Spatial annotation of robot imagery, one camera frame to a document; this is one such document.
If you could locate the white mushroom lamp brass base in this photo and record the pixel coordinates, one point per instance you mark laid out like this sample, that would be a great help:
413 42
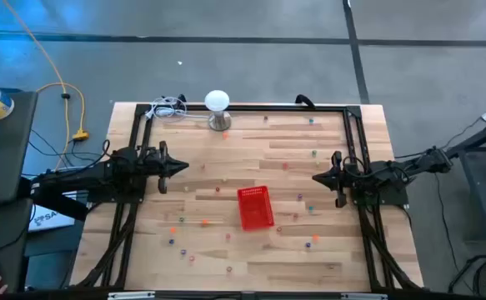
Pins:
216 100

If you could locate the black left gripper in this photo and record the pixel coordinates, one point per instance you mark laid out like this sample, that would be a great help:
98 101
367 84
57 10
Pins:
159 162

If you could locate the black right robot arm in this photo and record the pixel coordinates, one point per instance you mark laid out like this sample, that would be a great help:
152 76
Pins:
392 171

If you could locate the white printed cardboard box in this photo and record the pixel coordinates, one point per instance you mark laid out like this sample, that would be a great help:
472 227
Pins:
51 221

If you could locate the black metal beam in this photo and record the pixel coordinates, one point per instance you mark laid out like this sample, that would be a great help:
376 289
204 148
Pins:
59 207

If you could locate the silver metal bracket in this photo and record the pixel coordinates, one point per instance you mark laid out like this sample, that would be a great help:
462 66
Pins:
130 295
363 296

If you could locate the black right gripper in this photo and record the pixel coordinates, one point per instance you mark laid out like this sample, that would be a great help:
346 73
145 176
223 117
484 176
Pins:
342 177

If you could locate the black metal stand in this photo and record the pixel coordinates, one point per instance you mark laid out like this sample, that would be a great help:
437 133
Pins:
476 138

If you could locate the small black clip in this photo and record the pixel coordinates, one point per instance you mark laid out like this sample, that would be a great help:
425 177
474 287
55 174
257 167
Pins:
181 98

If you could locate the dark grey side desk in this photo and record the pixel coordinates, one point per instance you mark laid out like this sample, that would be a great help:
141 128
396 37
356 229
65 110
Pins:
9 141

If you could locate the red slotted plastic basket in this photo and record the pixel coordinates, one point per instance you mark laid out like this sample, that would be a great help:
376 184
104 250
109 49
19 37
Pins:
255 208

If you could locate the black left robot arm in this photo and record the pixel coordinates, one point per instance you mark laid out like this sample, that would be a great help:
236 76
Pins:
101 171

